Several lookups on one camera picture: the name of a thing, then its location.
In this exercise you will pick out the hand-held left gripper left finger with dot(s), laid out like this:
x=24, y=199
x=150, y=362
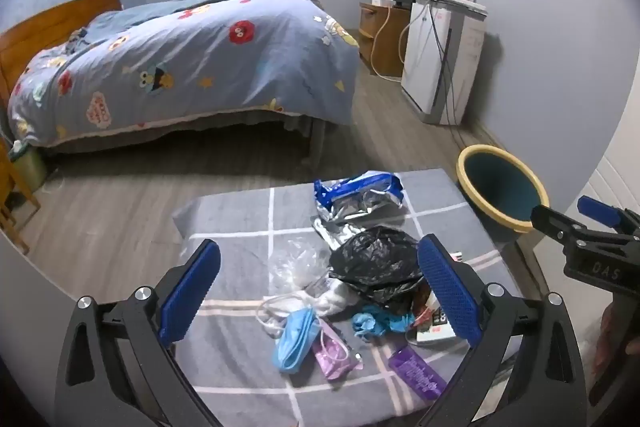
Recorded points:
x=190, y=292

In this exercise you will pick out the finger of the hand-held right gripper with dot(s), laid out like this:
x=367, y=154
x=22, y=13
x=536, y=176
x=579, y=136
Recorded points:
x=600, y=209
x=552, y=222

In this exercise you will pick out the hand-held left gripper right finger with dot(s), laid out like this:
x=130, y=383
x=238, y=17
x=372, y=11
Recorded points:
x=450, y=292

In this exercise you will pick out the green white medicine box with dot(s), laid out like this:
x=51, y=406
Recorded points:
x=436, y=333

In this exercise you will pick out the yellow rimmed teal bin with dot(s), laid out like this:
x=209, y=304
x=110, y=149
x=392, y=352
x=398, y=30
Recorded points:
x=500, y=187

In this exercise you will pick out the blue glove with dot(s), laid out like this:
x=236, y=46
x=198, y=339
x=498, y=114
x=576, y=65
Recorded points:
x=380, y=323

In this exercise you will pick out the silver foil medicine sachet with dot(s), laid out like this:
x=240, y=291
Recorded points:
x=336, y=234

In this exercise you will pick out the pink plastic packet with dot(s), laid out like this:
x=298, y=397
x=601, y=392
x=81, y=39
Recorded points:
x=334, y=354

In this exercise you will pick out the person's right hand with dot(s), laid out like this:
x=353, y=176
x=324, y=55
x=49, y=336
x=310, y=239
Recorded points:
x=606, y=337

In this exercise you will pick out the dark printed small packet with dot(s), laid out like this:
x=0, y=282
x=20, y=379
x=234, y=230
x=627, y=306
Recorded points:
x=425, y=304

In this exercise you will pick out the white panelled door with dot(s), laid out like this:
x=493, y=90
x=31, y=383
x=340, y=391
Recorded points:
x=617, y=172

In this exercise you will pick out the black plastic bag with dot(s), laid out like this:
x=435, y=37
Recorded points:
x=375, y=262

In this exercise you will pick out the grey checked mat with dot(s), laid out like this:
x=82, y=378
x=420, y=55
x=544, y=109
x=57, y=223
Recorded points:
x=240, y=227

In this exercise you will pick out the purple printed packet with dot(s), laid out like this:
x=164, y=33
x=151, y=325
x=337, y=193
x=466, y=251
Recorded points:
x=417, y=373

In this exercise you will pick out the white face mask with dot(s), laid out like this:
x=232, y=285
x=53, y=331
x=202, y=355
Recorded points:
x=280, y=307

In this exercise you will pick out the clear plastic bag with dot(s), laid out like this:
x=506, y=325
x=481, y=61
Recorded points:
x=297, y=264

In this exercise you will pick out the blue face mask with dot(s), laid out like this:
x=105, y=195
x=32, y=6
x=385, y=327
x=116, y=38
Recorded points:
x=297, y=339

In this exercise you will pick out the blue silver snack bag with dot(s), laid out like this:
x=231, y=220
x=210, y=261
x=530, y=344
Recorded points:
x=360, y=194

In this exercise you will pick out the wooden chair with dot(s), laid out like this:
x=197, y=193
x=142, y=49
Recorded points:
x=15, y=192

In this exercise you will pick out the green storage box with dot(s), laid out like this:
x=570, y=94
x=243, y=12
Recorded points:
x=31, y=167

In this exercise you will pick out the white air purifier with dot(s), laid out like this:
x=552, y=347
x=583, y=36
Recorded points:
x=425, y=57

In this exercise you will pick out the bed with cartoon duvet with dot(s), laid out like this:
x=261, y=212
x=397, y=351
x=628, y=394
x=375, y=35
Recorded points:
x=200, y=57

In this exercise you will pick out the wooden nightstand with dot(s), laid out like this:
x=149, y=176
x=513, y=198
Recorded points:
x=387, y=42

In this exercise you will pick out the wooden bed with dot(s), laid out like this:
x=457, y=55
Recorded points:
x=50, y=19

